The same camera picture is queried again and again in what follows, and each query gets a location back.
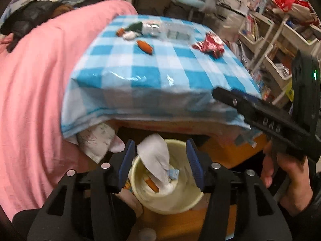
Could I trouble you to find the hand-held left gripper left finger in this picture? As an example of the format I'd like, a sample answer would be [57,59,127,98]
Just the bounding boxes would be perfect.
[26,139,136,241]

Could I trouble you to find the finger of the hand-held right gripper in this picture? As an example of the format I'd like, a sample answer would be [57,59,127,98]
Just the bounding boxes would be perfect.
[212,87,264,126]

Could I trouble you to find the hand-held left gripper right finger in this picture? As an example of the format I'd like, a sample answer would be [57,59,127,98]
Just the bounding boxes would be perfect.
[186,139,293,241]

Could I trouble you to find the white tissue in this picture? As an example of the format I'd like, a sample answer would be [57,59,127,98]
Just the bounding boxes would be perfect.
[137,134,180,194]

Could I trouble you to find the cream plastic basin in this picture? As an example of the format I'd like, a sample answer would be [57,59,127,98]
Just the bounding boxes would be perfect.
[130,139,205,215]

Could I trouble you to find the red wrapper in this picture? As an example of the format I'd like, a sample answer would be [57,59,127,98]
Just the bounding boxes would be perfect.
[192,32,225,59]

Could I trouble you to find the clear plastic bottle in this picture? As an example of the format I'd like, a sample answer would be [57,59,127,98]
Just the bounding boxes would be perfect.
[142,21,195,42]

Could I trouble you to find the green wrapper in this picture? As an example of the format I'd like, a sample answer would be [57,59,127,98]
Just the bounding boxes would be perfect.
[125,22,143,33]

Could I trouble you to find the person's right forearm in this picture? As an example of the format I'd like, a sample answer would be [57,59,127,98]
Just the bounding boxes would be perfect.
[288,188,321,231]

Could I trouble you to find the person's right hand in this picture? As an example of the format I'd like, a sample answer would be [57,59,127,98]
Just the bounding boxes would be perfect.
[261,141,314,216]

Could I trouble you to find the pale pink cloth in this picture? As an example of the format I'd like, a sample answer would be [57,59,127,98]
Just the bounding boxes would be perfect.
[108,135,126,153]

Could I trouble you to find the white floral cloth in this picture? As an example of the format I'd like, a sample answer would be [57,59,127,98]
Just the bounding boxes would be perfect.
[76,123,118,163]

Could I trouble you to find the person's leg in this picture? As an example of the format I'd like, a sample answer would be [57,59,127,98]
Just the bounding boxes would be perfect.
[115,188,143,219]

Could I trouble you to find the white shelf rack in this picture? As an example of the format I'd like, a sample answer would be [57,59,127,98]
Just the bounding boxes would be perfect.
[238,12,321,106]

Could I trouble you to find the clear plastic bag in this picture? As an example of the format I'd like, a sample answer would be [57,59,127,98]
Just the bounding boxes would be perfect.
[221,12,246,39]

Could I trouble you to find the blue checked tablecloth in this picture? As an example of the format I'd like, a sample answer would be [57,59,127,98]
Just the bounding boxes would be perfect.
[61,15,262,146]

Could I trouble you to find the red bag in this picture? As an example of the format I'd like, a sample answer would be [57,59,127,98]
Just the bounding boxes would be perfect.
[267,0,316,13]

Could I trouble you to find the pink blanket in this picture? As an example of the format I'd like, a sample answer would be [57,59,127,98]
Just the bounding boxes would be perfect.
[0,0,138,221]

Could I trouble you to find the grey and blue desk chair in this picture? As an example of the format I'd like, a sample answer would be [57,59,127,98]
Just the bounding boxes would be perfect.
[171,0,218,20]

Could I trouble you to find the brown garment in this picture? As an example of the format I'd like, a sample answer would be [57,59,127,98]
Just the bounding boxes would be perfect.
[54,4,74,16]

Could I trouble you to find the black puffer jacket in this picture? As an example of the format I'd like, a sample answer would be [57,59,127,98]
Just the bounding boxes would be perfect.
[0,0,66,53]

